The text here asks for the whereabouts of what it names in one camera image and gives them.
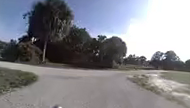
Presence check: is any clump of dark trees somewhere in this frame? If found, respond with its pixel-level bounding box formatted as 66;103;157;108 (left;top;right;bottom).
0;17;129;73

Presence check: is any distant row of trees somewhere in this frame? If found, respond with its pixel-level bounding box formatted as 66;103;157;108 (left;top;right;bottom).
121;46;190;73

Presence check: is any tall palm tree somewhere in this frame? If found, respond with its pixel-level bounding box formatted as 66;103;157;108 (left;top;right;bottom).
19;0;77;67

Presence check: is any grass verge with sandy patch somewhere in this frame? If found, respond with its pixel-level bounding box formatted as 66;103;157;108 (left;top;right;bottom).
123;65;190;108

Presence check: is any grass strip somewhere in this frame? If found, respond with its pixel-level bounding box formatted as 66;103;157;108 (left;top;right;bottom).
38;55;158;78

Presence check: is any grey asphalt road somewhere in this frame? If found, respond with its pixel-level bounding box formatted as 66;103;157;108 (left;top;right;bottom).
0;54;190;108

